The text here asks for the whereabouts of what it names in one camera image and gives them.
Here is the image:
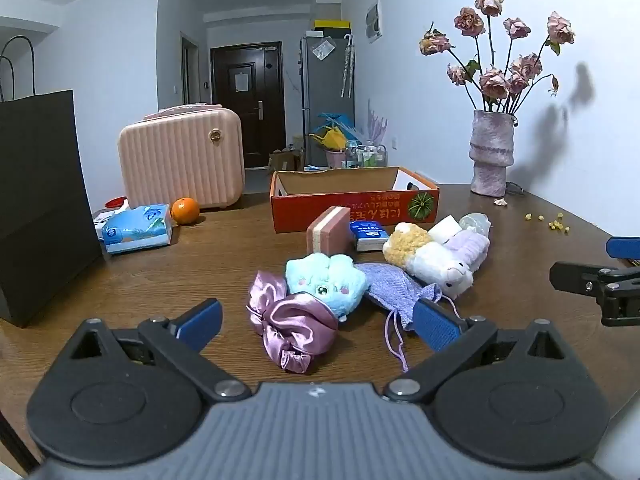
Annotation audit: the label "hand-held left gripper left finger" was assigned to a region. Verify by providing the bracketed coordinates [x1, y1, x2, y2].
[52, 298, 252, 402]

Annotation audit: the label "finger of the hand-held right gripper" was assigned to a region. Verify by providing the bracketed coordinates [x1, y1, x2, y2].
[606, 236, 640, 262]
[549, 261, 640, 328]

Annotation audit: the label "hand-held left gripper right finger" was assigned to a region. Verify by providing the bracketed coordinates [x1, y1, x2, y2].
[382, 297, 585, 404]

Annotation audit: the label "purple knit drawstring pouch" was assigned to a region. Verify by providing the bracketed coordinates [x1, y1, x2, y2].
[357, 262, 461, 374]

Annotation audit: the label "yellow white plush toy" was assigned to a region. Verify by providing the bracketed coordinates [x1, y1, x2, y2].
[382, 223, 476, 301]

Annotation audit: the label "purple fluffy towel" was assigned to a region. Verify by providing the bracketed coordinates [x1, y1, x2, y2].
[444, 229, 491, 274]

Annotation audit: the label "pink satin scrunchie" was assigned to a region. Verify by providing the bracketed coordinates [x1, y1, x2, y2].
[245, 269, 340, 375]

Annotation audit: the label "white soft block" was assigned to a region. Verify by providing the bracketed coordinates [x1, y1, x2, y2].
[428, 214, 464, 244]

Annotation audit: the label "blue plush toy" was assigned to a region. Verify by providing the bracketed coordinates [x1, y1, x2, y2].
[284, 253, 370, 320]

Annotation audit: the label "pink sponge block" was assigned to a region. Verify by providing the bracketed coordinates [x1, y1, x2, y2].
[306, 205, 352, 256]

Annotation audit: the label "orange cardboard box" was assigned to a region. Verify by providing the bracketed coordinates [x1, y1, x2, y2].
[269, 166, 441, 235]

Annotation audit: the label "scattered yellow crumbs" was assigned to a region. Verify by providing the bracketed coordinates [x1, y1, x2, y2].
[523, 213, 564, 231]

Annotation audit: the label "blue tissue pack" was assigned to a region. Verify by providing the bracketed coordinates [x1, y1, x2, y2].
[101, 203, 175, 256]

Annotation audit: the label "orange fruit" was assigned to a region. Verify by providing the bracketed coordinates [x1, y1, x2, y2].
[171, 197, 201, 225]

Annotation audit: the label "small blue tissue packet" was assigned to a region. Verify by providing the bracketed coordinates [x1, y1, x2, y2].
[348, 219, 391, 253]

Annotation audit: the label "purple textured vase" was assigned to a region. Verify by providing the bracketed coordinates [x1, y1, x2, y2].
[468, 108, 519, 198]

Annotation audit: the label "pink ribbed suitcase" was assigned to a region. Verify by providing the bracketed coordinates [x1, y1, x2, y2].
[118, 103, 246, 211]

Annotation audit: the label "brown cardboard box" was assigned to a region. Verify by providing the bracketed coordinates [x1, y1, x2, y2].
[267, 147, 304, 174]

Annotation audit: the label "black paper bag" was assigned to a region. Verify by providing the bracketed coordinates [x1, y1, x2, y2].
[0, 35, 106, 329]

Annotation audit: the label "dried pink roses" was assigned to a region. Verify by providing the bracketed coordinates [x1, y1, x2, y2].
[418, 0, 576, 116]

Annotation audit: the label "yellow bag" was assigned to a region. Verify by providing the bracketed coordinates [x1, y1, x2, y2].
[309, 127, 349, 152]

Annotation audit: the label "dark wooden door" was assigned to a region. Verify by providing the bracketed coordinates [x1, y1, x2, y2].
[210, 42, 287, 169]

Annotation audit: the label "blue folding rack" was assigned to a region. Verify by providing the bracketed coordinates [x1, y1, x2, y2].
[317, 111, 356, 136]

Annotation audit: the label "grey refrigerator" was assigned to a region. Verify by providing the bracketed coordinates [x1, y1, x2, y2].
[299, 34, 356, 169]

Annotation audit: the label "white folded umbrella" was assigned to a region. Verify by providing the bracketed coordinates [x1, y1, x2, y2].
[340, 33, 355, 99]

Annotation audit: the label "wire cart with bottles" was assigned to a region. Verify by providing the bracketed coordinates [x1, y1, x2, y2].
[343, 140, 389, 169]

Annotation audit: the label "grey door frame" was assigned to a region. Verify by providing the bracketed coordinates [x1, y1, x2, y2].
[180, 32, 201, 106]

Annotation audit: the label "white wall panel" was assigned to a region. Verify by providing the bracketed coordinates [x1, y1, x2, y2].
[364, 0, 384, 44]

